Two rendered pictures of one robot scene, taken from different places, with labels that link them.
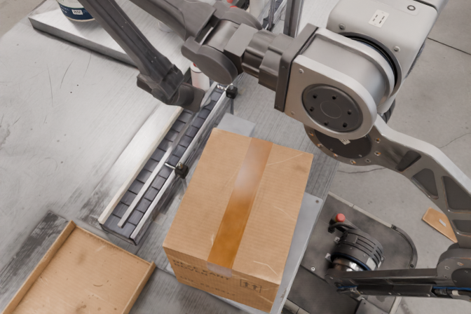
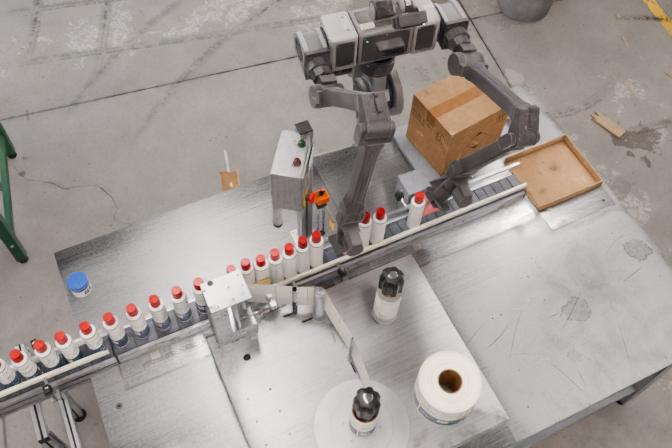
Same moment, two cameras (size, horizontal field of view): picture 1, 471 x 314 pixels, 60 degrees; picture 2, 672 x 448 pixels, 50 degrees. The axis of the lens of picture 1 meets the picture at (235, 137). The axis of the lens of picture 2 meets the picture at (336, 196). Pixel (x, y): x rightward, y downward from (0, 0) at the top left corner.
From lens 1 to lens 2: 2.63 m
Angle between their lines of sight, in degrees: 63
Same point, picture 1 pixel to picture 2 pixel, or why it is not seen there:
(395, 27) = (426, 1)
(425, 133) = not seen: hidden behind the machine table
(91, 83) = (480, 313)
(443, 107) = not seen: hidden behind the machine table
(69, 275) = (552, 187)
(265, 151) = (435, 108)
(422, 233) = not seen: hidden behind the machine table
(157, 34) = (403, 308)
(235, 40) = (470, 48)
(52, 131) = (529, 287)
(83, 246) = (539, 196)
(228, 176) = (462, 109)
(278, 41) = (459, 31)
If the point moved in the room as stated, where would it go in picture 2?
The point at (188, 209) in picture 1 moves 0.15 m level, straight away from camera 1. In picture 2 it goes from (491, 108) to (480, 137)
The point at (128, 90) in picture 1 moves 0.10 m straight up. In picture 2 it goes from (455, 285) to (460, 272)
